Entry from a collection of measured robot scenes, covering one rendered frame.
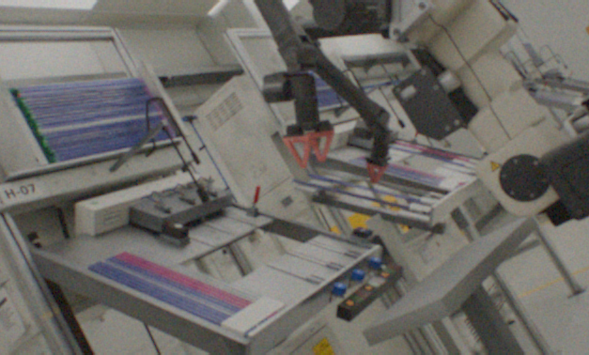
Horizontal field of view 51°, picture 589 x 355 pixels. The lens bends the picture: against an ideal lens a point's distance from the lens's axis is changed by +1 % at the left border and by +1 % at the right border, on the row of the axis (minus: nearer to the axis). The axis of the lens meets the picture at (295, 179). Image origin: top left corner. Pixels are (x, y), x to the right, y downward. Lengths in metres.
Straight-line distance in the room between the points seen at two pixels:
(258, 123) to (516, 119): 1.75
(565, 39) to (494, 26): 7.71
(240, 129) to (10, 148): 1.37
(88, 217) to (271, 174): 1.29
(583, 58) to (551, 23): 0.63
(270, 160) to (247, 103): 0.29
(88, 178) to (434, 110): 1.04
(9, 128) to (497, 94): 1.29
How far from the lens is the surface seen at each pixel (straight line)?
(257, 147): 2.98
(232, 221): 2.00
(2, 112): 1.93
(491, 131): 1.41
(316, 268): 1.73
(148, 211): 1.89
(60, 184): 1.88
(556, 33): 9.16
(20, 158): 1.90
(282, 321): 1.45
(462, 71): 1.46
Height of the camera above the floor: 0.82
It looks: 6 degrees up
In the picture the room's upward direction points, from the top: 30 degrees counter-clockwise
